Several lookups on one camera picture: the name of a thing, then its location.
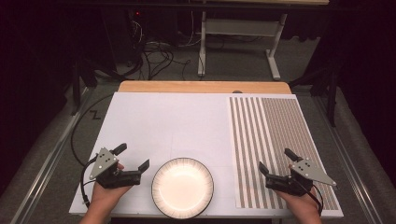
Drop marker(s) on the person's right hand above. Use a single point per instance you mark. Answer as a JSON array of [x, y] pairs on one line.
[[299, 202]]

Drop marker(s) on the white plate with dark rim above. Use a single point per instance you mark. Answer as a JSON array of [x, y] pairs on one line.
[[182, 188]]

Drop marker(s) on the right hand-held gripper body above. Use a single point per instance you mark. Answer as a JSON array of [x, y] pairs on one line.
[[308, 171]]

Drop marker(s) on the brown striped placemat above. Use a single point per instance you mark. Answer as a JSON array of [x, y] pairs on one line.
[[280, 130]]

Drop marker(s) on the small black knob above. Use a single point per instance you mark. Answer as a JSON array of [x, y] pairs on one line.
[[237, 91]]

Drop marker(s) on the person's left hand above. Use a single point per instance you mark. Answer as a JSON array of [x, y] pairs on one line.
[[107, 194]]

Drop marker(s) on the metal floor rail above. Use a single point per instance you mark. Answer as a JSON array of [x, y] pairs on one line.
[[351, 165], [49, 161]]

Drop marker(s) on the dark device with red light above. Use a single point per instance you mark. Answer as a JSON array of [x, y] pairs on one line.
[[146, 25]]

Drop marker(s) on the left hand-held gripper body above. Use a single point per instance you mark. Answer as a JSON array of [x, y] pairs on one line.
[[104, 161]]

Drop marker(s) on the black stand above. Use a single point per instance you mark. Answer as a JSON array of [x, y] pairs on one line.
[[76, 87], [332, 93]]

